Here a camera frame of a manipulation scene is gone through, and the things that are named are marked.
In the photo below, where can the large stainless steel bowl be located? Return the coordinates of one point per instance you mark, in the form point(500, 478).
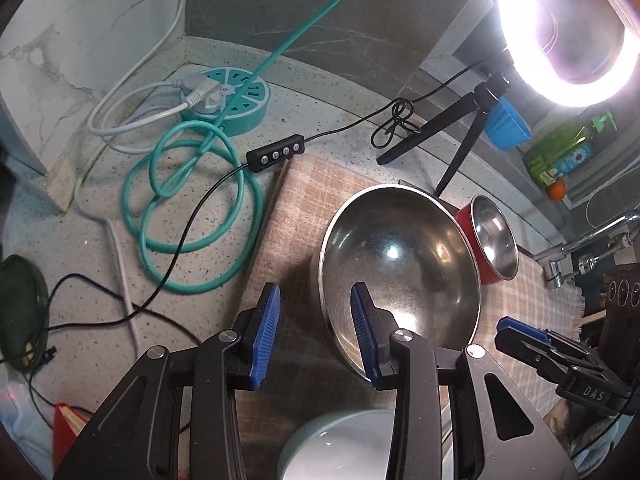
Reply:
point(410, 270)

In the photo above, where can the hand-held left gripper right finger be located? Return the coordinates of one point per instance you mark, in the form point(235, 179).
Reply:
point(362, 340)

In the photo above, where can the checkered beige table cloth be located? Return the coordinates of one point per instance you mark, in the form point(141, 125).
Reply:
point(295, 240)

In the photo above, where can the orange fruit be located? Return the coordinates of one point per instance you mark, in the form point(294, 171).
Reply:
point(556, 190)

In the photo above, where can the chrome kitchen faucet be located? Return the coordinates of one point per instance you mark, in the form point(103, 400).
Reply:
point(575, 250)

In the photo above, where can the red steel-lined bowl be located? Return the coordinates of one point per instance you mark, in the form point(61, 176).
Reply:
point(492, 240)

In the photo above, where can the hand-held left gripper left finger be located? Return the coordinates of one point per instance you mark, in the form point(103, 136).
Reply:
point(265, 340)

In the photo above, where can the red box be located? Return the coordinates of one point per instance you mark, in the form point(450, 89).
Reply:
point(67, 425)

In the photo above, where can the green dish soap bottle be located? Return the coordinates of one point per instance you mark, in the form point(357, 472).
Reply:
point(565, 152)

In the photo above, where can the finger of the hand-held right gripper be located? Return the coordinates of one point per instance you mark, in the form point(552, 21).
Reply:
point(540, 345)

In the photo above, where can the white ceramic bowl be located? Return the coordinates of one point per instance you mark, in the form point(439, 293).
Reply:
point(340, 450)

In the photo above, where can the dark green object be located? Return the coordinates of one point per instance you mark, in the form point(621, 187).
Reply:
point(22, 305)

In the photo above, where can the blue fluted cup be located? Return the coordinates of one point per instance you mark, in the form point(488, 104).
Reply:
point(505, 127)

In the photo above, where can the black mini tripod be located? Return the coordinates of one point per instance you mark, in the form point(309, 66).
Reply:
point(470, 120)

